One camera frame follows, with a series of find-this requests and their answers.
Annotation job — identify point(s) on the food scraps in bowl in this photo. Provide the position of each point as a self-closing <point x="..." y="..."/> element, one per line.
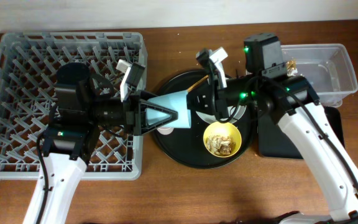
<point x="220" y="145"/>

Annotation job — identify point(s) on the blue cup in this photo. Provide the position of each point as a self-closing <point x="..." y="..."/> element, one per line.
<point x="175" y="101"/>

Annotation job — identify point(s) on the gold snack wrapper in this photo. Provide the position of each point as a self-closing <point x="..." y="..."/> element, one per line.
<point x="291" y="64"/>

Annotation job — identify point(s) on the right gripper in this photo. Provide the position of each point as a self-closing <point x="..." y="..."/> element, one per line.
<point x="213" y="102"/>

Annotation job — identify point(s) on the black rectangular tray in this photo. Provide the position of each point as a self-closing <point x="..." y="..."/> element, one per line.
<point x="274" y="143"/>

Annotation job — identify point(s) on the grey plate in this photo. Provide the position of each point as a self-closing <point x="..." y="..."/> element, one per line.
<point x="210" y="118"/>

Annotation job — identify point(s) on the white tissue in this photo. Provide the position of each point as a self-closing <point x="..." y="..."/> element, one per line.
<point x="293" y="72"/>

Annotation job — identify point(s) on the wooden chopstick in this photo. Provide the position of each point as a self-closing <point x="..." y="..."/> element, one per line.
<point x="198" y="83"/>

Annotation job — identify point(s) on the grey plastic dishwasher rack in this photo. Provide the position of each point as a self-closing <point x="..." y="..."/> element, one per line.
<point x="28" y="66"/>

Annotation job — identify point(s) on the round black tray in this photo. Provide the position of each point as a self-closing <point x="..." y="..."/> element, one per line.
<point x="186" y="145"/>

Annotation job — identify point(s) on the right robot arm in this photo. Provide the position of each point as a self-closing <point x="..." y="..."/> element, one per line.
<point x="294" y="107"/>

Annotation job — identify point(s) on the yellow bowl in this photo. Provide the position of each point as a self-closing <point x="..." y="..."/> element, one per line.
<point x="223" y="129"/>

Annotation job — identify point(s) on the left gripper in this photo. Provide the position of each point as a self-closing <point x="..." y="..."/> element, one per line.
<point x="137" y="119"/>

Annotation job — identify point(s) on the clear plastic bin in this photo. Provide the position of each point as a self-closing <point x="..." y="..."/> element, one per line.
<point x="327" y="67"/>

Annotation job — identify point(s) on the pink cup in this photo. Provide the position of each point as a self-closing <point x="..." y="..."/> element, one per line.
<point x="165" y="130"/>

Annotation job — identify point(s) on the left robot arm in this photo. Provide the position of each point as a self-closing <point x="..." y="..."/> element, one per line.
<point x="74" y="122"/>

